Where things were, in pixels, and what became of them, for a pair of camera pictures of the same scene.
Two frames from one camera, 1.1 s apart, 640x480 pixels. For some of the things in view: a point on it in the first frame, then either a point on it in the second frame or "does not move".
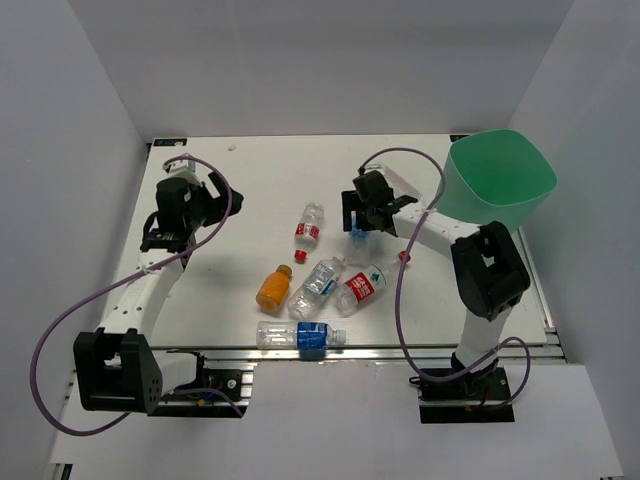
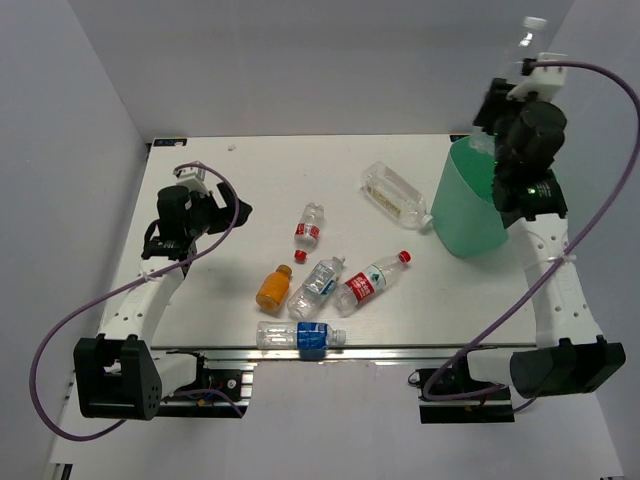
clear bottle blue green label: [308, 296] does not move
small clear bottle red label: [308, 230] does not move
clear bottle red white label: [364, 286] does not move
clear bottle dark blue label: [301, 335] does not move
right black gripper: [351, 202] → [493, 102]
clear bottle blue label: [359, 246] → [528, 47]
